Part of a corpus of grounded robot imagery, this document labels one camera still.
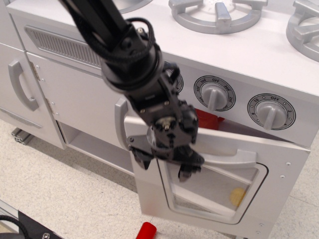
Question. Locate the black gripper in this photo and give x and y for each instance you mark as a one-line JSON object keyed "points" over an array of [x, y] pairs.
{"points": [[145, 149]]}

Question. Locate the white oven door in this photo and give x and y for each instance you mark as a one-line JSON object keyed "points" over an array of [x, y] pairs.
{"points": [[203, 200]]}

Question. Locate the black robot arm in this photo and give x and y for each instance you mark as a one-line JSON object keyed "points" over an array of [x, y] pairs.
{"points": [[132, 65]]}

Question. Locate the orange plastic cup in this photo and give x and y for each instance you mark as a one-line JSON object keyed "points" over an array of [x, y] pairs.
{"points": [[207, 120]]}

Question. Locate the red cylinder on floor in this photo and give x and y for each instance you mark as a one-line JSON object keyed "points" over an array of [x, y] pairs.
{"points": [[147, 231]]}

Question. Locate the yellow toy corn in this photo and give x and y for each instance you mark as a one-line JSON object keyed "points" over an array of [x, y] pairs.
{"points": [[236, 196]]}

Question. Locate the grey left control knob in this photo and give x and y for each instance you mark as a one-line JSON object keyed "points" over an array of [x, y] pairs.
{"points": [[178, 83]]}

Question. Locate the grey control knob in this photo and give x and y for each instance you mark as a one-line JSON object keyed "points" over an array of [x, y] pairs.
{"points": [[214, 93], [271, 112], [178, 83]]}

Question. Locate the grey middle control knob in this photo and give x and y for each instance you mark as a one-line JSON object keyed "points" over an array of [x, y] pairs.
{"points": [[214, 93]]}

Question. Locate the white middle cabinet door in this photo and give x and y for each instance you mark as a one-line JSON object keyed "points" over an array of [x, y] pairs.
{"points": [[79, 99]]}

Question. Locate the white cabinet door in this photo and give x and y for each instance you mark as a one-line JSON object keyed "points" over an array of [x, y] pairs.
{"points": [[79, 99], [40, 122]]}

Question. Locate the grey right control knob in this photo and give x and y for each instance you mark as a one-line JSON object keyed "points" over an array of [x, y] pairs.
{"points": [[271, 112]]}

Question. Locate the white toy kitchen cabinet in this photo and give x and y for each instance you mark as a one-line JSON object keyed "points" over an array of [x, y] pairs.
{"points": [[88, 189]]}

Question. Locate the white left cabinet door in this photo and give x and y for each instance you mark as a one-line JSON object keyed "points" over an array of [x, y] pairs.
{"points": [[40, 122]]}

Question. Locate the silver centre stove burner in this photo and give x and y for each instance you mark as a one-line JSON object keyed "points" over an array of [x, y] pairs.
{"points": [[217, 16]]}

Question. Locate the silver stove burner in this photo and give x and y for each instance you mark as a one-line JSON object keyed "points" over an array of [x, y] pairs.
{"points": [[301, 36], [217, 16]]}

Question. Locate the silver sink basin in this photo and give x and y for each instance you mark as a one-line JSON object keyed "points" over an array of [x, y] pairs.
{"points": [[125, 6]]}

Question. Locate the silver right stove burner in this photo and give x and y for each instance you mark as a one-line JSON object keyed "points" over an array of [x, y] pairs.
{"points": [[301, 36]]}

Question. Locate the silver middle door handle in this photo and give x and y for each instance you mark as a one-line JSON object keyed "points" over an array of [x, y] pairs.
{"points": [[120, 124]]}

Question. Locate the silver oven door handle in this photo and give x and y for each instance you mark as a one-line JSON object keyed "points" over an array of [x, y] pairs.
{"points": [[229, 154]]}

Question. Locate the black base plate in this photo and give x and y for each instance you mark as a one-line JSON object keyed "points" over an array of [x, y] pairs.
{"points": [[35, 229]]}

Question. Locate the aluminium extrusion rail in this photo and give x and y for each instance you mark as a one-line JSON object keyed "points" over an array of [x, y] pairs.
{"points": [[21, 136]]}

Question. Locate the silver left door handle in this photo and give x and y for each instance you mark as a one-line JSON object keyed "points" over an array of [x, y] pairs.
{"points": [[15, 70]]}

